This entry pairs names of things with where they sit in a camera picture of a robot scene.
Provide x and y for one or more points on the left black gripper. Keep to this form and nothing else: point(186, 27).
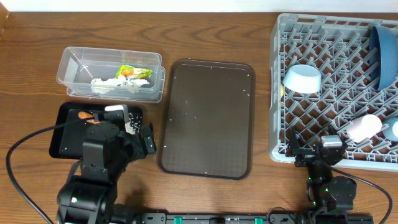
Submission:
point(137, 141)

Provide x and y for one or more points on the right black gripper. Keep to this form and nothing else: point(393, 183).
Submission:
point(306, 155)

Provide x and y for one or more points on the white tissue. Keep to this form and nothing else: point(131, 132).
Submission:
point(104, 86)
point(133, 85)

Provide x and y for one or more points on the green orange snack wrapper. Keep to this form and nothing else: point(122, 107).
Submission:
point(133, 72)

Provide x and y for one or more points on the orange carrot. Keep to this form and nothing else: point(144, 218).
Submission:
point(88, 117)

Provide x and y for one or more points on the light blue rice bowl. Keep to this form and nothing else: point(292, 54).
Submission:
point(303, 79)

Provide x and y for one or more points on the pink white cup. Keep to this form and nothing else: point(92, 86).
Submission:
point(364, 127)

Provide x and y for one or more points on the light blue cup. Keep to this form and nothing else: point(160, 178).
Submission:
point(391, 132)

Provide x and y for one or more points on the dark blue plate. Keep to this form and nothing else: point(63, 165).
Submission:
point(384, 40)

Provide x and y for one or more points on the cream plastic spoon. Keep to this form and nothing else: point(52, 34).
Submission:
point(282, 92)

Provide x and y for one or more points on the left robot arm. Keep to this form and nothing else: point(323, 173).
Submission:
point(90, 191)

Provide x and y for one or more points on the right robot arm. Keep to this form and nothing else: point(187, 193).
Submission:
point(331, 195)

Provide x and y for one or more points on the grey dishwasher rack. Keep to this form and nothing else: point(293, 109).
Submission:
point(339, 48)

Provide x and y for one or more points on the spilled white rice pile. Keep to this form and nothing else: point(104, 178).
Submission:
point(133, 126)

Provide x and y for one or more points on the brown serving tray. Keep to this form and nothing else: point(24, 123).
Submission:
point(209, 120)

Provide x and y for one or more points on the clear plastic bin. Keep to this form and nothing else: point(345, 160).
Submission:
point(79, 65)

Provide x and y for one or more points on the black rectangular bin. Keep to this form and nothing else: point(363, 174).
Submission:
point(67, 142)

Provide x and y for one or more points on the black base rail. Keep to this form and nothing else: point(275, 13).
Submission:
point(275, 218)

